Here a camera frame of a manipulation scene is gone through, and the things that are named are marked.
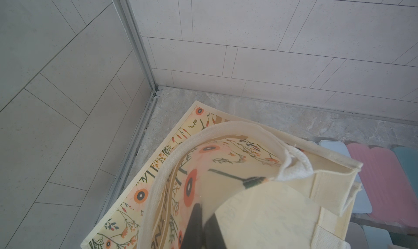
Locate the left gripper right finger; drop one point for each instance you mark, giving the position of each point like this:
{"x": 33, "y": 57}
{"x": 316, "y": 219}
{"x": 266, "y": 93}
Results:
{"x": 213, "y": 238}

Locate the dark green pencil case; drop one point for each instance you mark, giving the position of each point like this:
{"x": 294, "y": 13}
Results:
{"x": 404, "y": 240}

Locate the floral canvas tote bag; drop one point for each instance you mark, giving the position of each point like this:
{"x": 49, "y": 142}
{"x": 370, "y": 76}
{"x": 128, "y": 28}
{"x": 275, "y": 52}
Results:
{"x": 268, "y": 189}

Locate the beige tin pencil case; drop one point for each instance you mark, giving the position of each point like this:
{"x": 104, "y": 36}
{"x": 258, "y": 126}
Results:
{"x": 356, "y": 237}

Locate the pale mint case lid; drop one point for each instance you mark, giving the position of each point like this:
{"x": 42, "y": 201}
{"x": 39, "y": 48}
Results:
{"x": 377, "y": 238}

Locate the teal translucent pencil case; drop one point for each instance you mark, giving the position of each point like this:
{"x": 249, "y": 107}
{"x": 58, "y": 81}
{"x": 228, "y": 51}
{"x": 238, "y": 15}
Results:
{"x": 408, "y": 158}

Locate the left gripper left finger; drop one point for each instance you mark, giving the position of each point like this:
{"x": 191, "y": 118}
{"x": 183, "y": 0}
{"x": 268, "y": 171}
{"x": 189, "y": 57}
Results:
{"x": 193, "y": 237}

